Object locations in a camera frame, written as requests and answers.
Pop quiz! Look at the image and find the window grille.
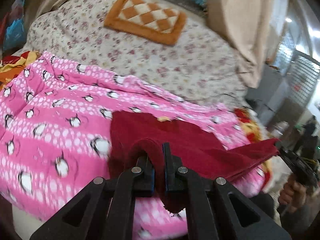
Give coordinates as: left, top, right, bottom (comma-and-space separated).
287, 54, 320, 112

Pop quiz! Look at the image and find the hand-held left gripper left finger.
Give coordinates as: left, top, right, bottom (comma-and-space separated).
29, 155, 155, 240

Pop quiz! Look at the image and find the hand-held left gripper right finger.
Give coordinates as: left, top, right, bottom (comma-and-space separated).
162, 142, 292, 240

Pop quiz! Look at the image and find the person's right hand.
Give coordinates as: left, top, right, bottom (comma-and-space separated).
278, 174, 308, 213

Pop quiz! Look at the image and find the blue plastic bag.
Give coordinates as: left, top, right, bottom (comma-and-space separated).
4, 17, 28, 52

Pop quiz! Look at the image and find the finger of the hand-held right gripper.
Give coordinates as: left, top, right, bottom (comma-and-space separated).
276, 145, 299, 172

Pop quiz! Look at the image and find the dark red shirt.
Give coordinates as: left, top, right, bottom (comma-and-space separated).
107, 110, 280, 213

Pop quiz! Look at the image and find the person's right forearm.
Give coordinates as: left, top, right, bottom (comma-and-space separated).
281, 204, 320, 234

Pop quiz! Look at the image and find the orange checkered cushion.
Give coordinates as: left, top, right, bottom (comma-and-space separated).
103, 0, 187, 47

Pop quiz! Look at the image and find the floral print duvet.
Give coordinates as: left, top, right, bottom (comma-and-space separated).
14, 0, 250, 108

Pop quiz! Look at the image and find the pink penguin print blanket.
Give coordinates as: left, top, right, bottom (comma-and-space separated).
0, 51, 267, 240

